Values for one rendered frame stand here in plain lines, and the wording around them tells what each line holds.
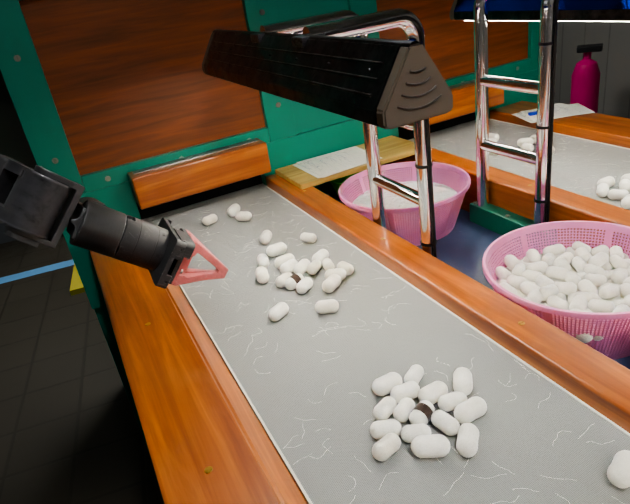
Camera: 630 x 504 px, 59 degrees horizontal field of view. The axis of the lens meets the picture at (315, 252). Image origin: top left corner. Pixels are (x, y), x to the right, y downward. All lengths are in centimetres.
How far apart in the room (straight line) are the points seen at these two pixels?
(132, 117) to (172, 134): 9
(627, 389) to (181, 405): 47
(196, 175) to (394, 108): 76
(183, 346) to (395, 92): 44
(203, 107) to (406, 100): 80
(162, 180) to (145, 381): 58
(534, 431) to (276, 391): 29
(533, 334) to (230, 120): 85
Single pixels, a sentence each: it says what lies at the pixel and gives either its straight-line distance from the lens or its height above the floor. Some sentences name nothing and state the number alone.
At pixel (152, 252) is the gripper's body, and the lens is 73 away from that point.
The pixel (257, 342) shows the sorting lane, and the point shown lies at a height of 74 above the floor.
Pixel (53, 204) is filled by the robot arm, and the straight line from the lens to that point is 70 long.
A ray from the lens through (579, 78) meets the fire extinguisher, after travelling 349.
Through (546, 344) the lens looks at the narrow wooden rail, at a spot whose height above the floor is 77.
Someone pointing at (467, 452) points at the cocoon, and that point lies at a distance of 59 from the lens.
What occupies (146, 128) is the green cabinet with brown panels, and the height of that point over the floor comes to 94.
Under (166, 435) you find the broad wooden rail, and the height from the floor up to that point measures 77.
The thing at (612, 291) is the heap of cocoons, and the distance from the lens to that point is 86.
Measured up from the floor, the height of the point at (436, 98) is 106.
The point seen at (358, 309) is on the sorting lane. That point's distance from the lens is 81.
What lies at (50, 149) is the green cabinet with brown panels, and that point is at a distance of 124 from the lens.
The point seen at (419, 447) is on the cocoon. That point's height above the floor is 76.
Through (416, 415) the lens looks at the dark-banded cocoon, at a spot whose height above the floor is 76.
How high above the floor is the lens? 118
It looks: 26 degrees down
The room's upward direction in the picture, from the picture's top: 9 degrees counter-clockwise
